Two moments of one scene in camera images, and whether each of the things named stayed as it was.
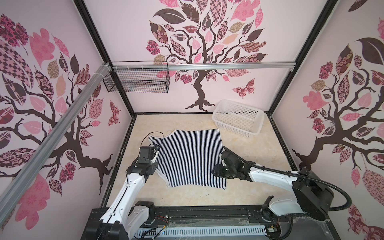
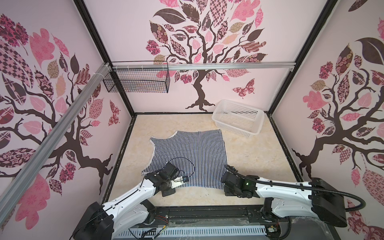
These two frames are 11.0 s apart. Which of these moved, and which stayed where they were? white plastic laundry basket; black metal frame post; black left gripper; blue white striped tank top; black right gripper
Moved: black left gripper; black right gripper
Stayed: blue white striped tank top; black metal frame post; white plastic laundry basket
